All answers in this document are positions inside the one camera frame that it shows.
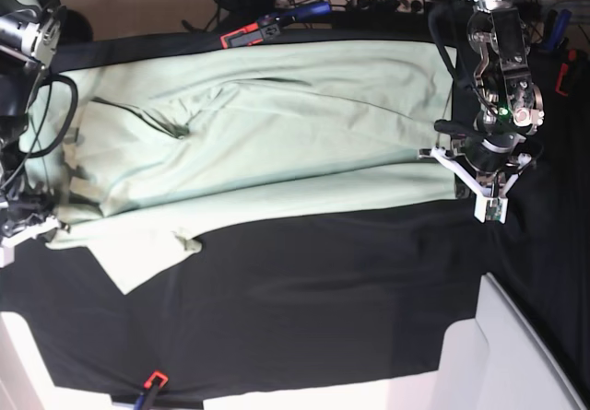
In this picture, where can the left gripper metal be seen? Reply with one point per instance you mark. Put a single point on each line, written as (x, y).
(482, 155)

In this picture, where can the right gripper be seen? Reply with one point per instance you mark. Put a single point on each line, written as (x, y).
(28, 214)

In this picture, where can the light green T-shirt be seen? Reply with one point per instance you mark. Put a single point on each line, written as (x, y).
(163, 151)

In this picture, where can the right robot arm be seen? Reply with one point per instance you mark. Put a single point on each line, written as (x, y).
(30, 32)

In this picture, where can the red clamp right edge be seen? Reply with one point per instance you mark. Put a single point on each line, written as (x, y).
(569, 72)

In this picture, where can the white power strip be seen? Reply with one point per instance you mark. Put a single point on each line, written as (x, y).
(399, 6)

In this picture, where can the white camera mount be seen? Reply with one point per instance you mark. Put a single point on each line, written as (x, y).
(484, 193)
(9, 244)

